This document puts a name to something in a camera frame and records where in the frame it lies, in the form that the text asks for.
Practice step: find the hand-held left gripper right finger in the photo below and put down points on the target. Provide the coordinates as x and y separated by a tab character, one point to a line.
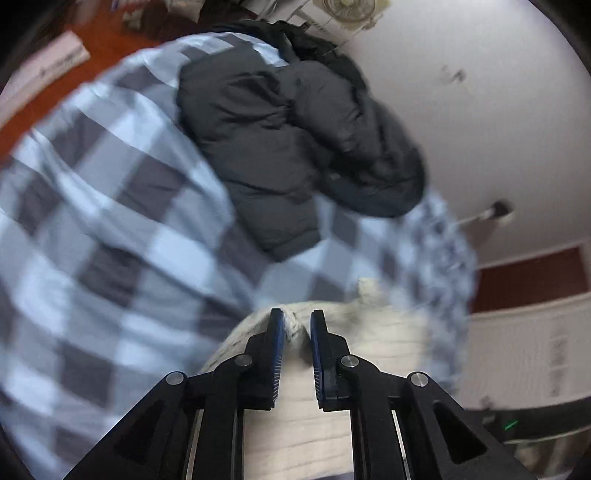
317	350

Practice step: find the blue grey checked blanket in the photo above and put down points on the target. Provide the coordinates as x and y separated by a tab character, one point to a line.
115	230

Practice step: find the white louvered wardrobe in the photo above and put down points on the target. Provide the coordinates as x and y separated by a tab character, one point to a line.
531	355

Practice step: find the black puffer jacket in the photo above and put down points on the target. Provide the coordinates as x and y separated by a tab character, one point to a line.
268	138

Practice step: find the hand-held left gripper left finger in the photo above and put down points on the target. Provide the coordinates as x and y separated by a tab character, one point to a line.
277	350

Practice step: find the pink flat box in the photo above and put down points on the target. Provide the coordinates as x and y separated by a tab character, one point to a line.
51	60

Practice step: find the beige wall fan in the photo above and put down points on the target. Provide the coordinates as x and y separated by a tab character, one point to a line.
351	9

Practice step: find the red door beside wardrobe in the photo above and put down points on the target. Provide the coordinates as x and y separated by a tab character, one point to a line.
531	279

